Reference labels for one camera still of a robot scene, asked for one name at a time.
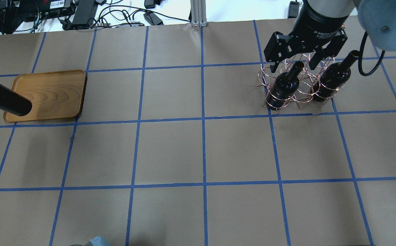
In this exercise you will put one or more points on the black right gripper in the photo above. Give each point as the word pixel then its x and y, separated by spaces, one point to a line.
pixel 316 23

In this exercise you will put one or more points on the dark wine bottle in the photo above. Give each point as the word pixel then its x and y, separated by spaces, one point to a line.
pixel 13 102
pixel 335 76
pixel 284 87

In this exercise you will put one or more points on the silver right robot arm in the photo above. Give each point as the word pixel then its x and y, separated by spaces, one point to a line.
pixel 376 17

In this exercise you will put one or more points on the wooden tray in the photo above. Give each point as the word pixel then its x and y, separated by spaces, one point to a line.
pixel 54 95

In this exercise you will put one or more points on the black power adapter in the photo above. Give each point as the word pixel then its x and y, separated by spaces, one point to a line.
pixel 152 19

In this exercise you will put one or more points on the copper wire wine basket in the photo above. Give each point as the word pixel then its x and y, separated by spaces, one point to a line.
pixel 307 77

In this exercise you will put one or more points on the aluminium frame post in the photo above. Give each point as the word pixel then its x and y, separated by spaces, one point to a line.
pixel 198 13

